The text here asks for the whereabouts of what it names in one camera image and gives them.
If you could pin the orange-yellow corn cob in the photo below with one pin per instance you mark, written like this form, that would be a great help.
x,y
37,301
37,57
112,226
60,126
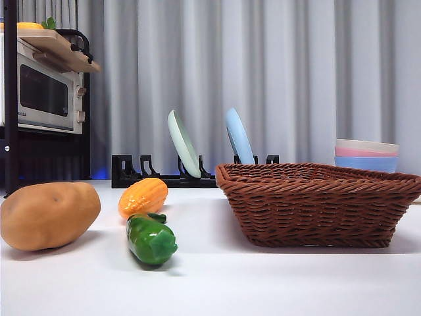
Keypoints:
x,y
144,195

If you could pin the brown woven wicker basket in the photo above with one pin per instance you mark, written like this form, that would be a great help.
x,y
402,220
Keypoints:
x,y
312,204

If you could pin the brown potato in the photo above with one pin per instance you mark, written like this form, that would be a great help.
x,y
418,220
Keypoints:
x,y
49,214

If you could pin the pale green plate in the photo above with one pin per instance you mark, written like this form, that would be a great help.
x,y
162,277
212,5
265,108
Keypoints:
x,y
184,145

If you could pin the light blue plate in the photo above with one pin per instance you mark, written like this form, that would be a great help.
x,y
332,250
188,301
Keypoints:
x,y
240,138

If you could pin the black plastic dish rack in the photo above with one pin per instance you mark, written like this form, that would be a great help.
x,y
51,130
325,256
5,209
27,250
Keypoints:
x,y
148,182

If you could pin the grey pleated curtain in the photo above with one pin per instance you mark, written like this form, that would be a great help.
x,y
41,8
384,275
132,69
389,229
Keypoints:
x,y
296,66

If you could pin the pink bowl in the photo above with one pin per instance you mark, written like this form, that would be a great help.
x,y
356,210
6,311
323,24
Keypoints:
x,y
361,153

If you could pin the blue bowl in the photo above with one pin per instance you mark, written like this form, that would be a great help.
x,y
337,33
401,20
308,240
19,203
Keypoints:
x,y
365,164

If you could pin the cream bowl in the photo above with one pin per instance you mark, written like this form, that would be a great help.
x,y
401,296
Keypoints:
x,y
365,145

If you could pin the white toaster oven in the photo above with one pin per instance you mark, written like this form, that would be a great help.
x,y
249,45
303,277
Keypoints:
x,y
42,92

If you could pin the wooden cutting board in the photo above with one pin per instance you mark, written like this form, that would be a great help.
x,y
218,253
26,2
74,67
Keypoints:
x,y
59,49

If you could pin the green leafy item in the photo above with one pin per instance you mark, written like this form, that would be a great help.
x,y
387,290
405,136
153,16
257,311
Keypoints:
x,y
49,23

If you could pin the yellow food item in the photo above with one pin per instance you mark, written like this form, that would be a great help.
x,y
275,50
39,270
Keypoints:
x,y
29,25

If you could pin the black metal shelf frame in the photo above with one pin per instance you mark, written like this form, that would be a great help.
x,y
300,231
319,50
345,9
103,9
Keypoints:
x,y
10,98

